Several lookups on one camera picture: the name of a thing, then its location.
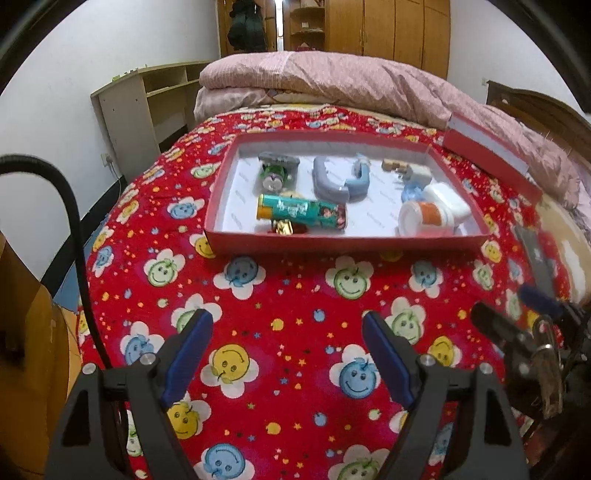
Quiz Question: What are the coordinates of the lavender plastic handle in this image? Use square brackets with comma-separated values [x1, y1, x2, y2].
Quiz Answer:
[312, 156, 352, 201]

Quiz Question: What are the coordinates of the black cable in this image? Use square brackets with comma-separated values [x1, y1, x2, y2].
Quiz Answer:
[0, 154, 114, 370]

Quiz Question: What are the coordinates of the tan bed sheet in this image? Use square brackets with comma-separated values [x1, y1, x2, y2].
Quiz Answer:
[536, 191, 591, 308]

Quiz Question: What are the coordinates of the white earbuds case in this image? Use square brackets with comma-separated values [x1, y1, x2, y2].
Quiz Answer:
[422, 182, 472, 222]

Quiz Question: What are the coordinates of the teal printed tube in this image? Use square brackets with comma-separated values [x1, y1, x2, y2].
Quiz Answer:
[257, 194, 347, 230]

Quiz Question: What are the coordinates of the dark hanging coat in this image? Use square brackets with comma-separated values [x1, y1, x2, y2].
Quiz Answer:
[226, 0, 269, 54]

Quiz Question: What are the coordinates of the light blue plastic pipe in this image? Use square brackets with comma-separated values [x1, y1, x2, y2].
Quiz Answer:
[344, 154, 372, 199]

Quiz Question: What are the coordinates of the beige shelf unit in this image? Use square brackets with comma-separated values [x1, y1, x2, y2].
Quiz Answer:
[90, 60, 213, 181]

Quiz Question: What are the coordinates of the wooden wardrobe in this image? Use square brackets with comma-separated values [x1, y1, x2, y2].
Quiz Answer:
[277, 0, 451, 79]

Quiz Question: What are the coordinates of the dark wooden headboard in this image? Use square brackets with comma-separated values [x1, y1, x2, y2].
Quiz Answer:
[486, 80, 591, 158]

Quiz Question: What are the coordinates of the red box lid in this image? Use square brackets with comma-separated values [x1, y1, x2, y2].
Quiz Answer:
[442, 110, 543, 204]

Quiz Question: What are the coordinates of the red smiley flower blanket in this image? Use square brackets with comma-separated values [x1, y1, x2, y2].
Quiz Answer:
[76, 104, 583, 480]

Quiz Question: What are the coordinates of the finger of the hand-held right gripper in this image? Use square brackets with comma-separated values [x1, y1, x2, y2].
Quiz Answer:
[471, 302, 539, 365]
[519, 285, 591, 333]

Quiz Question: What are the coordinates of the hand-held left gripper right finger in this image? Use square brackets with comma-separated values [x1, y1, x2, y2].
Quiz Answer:
[362, 311, 529, 480]

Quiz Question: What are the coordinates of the dark remote control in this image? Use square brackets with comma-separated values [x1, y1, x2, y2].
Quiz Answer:
[513, 224, 557, 301]

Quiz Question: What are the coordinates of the white bottle orange label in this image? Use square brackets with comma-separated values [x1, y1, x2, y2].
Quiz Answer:
[398, 199, 458, 237]

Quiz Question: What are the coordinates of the white charger plug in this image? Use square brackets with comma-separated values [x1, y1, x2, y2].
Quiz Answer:
[394, 165, 432, 185]

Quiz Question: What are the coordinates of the brown wooden cabinet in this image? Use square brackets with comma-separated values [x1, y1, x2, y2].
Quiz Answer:
[0, 231, 84, 480]

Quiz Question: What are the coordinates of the red cardboard box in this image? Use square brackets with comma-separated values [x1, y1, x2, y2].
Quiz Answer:
[203, 130, 492, 256]

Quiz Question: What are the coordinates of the grey plastic plate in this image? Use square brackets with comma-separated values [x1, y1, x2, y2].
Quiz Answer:
[257, 151, 301, 192]

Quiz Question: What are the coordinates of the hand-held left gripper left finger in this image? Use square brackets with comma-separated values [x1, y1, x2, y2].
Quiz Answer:
[46, 308, 214, 480]

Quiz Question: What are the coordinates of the pink quilt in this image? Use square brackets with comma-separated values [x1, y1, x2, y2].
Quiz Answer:
[193, 51, 591, 217]

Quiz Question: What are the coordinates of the green toy keychain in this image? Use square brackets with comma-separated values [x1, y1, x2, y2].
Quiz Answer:
[261, 164, 296, 185]

